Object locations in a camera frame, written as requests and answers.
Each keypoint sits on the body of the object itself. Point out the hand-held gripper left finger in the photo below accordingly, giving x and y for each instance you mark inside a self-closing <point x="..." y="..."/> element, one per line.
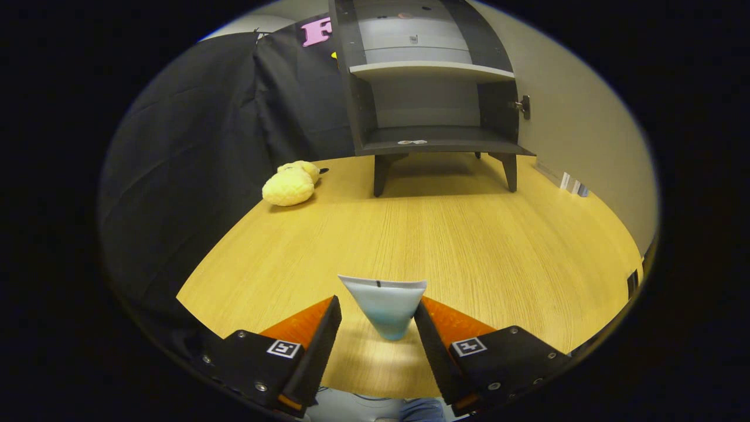
<point x="310" y="363"/>

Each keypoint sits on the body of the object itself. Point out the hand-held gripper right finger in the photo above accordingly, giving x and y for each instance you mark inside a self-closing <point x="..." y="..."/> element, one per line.
<point x="436" y="357"/>

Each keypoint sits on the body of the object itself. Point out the blue and white tube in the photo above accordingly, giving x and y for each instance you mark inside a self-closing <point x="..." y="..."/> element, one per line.
<point x="384" y="305"/>

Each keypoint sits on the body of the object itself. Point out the light grey cabinet door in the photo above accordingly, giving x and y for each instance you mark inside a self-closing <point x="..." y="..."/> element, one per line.
<point x="574" y="117"/>

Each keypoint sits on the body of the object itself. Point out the person's blue jeans leg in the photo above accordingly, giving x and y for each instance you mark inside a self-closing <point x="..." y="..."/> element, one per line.
<point x="422" y="410"/>

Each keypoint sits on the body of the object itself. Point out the person's grey clothing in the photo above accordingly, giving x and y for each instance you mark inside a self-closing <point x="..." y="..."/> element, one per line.
<point x="351" y="407"/>

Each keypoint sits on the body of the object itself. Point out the yellow plush toy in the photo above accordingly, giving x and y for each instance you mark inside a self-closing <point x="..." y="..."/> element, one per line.
<point x="288" y="187"/>

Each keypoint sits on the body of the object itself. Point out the pink cover book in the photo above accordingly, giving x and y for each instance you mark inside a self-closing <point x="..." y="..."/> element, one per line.
<point x="565" y="180"/>

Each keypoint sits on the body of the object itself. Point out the black backdrop cloth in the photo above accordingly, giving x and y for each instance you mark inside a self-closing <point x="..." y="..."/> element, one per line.
<point x="176" y="176"/>

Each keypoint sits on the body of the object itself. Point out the dark grey cabinet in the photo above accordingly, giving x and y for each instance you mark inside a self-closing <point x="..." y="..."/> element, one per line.
<point x="428" y="71"/>

